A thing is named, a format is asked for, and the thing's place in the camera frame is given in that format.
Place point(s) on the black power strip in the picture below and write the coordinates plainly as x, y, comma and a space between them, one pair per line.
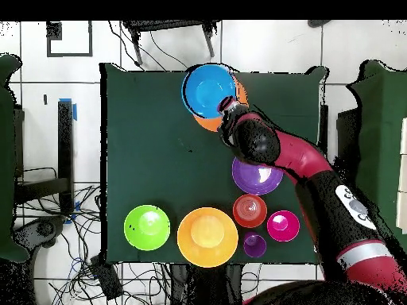
106, 279

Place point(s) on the dark green tablecloth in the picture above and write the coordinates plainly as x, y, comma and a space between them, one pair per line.
152, 143

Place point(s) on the opaque blue bowl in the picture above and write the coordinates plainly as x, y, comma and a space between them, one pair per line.
203, 92

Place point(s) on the neighbouring green table cloth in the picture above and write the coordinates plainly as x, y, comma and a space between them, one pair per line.
6, 159
381, 127

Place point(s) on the wide purple bowl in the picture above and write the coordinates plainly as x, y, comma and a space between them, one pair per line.
254, 178

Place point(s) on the pink bowl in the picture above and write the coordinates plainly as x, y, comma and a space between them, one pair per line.
283, 226

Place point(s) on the green bowl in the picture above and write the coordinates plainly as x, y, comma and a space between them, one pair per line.
147, 228

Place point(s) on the small red-orange bowl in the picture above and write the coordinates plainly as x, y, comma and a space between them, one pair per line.
250, 211

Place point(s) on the black beam with blue tape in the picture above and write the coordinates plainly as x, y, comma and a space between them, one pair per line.
65, 143

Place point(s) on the large orange bowl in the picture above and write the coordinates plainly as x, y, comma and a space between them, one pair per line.
207, 244
206, 124

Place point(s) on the grey pedestal foot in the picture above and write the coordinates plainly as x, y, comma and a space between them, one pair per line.
44, 228

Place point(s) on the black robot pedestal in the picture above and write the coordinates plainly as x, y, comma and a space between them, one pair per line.
203, 286

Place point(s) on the person's shoe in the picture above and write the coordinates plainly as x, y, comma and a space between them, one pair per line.
318, 23

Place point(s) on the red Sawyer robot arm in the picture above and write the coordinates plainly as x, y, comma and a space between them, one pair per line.
334, 203

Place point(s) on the purple cup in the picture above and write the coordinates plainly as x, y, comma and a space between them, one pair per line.
254, 246

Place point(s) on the black metal stand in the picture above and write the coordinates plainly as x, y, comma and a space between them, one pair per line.
165, 24

